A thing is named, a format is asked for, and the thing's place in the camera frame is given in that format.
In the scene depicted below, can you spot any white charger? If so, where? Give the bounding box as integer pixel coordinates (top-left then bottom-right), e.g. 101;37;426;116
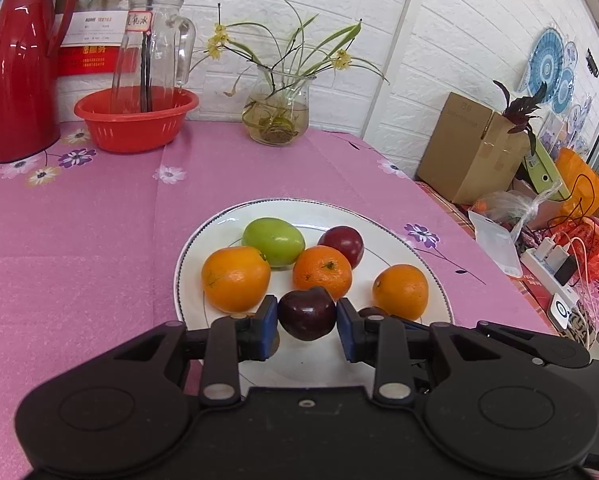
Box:
535;237;573;273

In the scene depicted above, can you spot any glass pitcher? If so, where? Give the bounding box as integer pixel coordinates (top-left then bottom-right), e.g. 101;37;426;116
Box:
110;0;196;113

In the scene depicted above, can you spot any wall poster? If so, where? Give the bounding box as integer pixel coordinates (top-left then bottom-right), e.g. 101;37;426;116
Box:
0;0;178;78

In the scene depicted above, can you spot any dark purple plum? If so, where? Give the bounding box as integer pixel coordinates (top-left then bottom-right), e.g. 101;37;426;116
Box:
278;286;337;342

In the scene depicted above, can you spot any orange bag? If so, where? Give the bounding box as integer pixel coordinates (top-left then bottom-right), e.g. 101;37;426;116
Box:
554;147;599;221

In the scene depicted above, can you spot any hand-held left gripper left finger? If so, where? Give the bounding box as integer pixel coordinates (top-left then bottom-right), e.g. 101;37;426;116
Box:
114;295;280;407

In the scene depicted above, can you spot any small tangerine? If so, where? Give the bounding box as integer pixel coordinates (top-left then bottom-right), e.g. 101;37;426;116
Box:
292;245;353;301

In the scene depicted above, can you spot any small white device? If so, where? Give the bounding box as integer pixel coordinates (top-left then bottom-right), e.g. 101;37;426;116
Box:
547;292;580;333

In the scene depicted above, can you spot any large orange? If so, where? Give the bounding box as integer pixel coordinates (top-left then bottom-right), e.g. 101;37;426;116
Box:
201;246;272;313
372;264;429;322

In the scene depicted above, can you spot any white porcelain plate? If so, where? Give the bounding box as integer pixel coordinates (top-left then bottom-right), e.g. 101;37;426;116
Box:
174;197;454;396

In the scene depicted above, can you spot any white power strip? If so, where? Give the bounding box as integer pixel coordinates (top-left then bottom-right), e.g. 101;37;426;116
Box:
521;247;580;306

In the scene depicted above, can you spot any black charger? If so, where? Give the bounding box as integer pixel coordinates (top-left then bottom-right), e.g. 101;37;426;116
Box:
554;255;580;285

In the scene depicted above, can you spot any clear plastic bag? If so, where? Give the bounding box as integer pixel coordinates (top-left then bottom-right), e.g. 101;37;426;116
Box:
469;180;563;233

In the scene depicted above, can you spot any blue patterned wall decoration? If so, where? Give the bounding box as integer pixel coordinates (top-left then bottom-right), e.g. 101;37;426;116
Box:
517;27;580;116

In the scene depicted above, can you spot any black stirring stick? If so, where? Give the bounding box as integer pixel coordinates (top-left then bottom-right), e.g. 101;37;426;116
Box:
140;0;155;112

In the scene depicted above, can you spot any green box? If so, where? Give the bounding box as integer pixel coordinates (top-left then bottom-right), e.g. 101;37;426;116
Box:
522;135;565;196

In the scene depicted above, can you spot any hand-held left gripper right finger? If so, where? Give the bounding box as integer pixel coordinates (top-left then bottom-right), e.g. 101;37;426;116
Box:
336;297;485;406

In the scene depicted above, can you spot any black cable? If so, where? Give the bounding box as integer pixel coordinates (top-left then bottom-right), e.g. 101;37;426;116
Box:
549;172;597;241

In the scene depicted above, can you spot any red plastic basin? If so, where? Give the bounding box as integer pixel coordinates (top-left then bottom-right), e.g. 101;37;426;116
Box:
74;86;200;154

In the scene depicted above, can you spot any dark purple plant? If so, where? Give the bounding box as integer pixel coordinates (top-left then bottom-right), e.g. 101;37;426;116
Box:
493;79;549;156

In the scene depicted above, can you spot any glass vase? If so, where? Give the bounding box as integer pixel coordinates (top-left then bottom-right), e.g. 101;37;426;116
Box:
242;66;317;147

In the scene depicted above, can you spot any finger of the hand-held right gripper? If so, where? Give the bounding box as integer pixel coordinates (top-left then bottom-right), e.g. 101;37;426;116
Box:
477;319;591;370

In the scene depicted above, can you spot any green jujube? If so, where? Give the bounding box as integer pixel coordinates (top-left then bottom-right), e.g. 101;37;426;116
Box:
242;217;306;268

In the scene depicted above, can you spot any white pouch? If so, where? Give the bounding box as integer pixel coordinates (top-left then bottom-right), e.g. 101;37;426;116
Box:
467;210;523;279

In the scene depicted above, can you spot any dark red plum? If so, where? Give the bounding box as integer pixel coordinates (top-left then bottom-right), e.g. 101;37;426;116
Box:
317;226;365;270

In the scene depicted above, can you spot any cardboard box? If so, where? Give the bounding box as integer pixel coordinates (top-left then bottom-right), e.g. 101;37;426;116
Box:
417;91;530;206

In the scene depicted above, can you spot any yellow flowering plant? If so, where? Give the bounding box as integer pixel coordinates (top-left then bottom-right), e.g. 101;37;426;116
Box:
190;0;390;98

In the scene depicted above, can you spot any pink floral tablecloth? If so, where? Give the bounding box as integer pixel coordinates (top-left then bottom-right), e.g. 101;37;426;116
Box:
0;120;560;480

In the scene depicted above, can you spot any red thermos jug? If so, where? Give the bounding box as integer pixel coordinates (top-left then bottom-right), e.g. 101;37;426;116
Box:
0;0;78;164

